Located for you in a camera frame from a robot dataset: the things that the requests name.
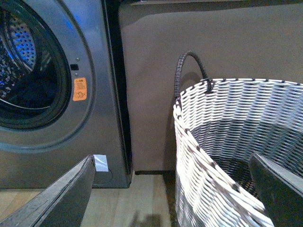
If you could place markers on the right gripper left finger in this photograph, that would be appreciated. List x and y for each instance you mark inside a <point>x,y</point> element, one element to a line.
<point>62,204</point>

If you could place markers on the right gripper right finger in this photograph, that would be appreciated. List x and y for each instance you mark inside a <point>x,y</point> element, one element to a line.
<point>280,191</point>

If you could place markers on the white woven laundry basket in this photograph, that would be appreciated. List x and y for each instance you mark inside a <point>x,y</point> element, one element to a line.
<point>219,123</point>

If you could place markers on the orange warning sticker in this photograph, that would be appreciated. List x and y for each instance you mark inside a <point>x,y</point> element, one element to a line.
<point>80,89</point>

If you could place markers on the beige sofa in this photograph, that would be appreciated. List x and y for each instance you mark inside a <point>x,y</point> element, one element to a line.
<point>233,38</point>

